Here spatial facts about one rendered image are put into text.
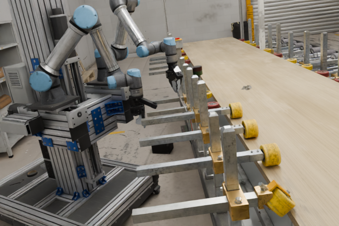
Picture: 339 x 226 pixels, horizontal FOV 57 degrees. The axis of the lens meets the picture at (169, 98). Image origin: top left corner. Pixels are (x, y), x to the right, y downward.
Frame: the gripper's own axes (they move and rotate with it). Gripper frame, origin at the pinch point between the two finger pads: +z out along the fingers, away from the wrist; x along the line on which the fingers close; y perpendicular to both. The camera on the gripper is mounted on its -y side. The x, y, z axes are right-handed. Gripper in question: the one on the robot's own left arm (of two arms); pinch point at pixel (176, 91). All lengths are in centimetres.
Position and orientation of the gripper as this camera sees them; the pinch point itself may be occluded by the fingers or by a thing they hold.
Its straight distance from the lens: 208.6
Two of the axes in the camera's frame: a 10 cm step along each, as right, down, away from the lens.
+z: 1.3, 9.5, 3.0
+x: -9.1, 2.3, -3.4
